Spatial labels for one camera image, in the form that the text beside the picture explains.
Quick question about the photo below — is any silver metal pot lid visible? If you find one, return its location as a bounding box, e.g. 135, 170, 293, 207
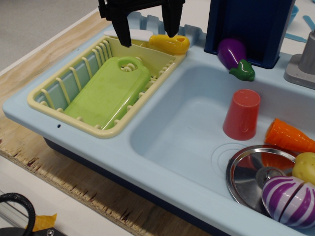
226, 145, 297, 216

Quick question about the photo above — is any light blue toy sink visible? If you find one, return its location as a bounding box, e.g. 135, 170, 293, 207
2, 21, 315, 236

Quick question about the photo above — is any orange toy carrot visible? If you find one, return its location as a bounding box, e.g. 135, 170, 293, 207
265, 118, 315, 152

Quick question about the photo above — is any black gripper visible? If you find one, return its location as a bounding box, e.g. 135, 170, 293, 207
98, 0, 185, 47

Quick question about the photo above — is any black metal bracket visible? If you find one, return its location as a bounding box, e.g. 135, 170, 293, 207
0, 227, 65, 236

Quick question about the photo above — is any green plastic cutting board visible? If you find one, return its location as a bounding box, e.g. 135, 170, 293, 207
64, 57, 151, 130

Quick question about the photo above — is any yellow tape piece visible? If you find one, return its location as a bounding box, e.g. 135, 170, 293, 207
32, 214, 57, 232

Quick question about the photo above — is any wooden board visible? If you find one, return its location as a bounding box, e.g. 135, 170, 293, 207
0, 11, 205, 236

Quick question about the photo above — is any yellow handled white toy knife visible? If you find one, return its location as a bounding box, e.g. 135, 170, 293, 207
103, 29, 190, 55

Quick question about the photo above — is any grey toy faucet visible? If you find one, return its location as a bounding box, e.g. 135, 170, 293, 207
284, 30, 315, 89

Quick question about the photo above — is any yellow toy potato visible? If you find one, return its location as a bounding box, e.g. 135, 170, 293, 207
292, 152, 315, 185

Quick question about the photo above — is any red plastic cup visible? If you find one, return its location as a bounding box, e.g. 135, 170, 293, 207
222, 89, 261, 141

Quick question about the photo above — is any light blue toy cup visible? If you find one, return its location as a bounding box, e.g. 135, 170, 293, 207
288, 5, 299, 27

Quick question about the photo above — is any light blue toy utensil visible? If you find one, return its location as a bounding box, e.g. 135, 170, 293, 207
285, 15, 315, 43

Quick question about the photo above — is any purple white toy onion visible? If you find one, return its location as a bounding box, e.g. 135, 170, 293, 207
261, 176, 315, 229

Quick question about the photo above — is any black cable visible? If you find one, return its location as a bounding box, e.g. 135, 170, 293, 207
0, 193, 36, 236

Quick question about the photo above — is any purple toy eggplant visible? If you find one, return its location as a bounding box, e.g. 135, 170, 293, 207
217, 38, 255, 82

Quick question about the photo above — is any cream plastic dish rack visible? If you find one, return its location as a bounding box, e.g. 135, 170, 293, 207
27, 36, 186, 139

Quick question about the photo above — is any dark blue plastic box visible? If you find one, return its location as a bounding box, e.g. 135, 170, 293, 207
204, 0, 295, 69

